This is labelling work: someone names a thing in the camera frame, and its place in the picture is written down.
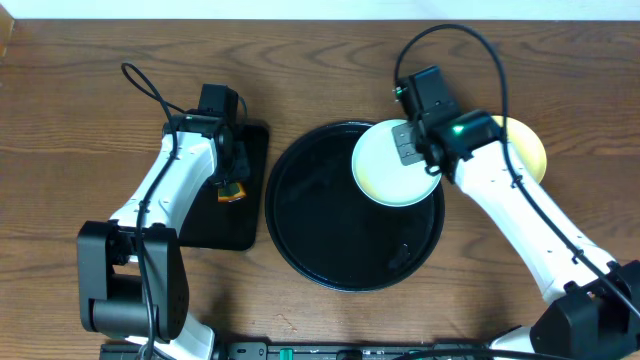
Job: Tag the black rectangular tray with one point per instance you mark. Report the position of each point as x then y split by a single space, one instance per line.
230 226

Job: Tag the orange green sponge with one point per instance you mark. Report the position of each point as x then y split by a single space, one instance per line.
231 192

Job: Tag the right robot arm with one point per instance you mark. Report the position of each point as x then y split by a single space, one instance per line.
593 300

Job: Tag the light blue plate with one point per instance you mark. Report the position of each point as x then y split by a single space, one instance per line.
387 168

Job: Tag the yellow plate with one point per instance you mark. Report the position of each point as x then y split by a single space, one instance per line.
527 153

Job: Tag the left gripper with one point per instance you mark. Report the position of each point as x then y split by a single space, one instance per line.
239 167

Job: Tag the round black tray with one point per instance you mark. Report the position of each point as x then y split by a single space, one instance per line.
329 231

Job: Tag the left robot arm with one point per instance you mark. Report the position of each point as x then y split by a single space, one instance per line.
132 281

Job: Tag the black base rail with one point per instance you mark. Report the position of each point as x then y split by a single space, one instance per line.
263 351

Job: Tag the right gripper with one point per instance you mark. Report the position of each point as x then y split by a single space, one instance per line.
431 153

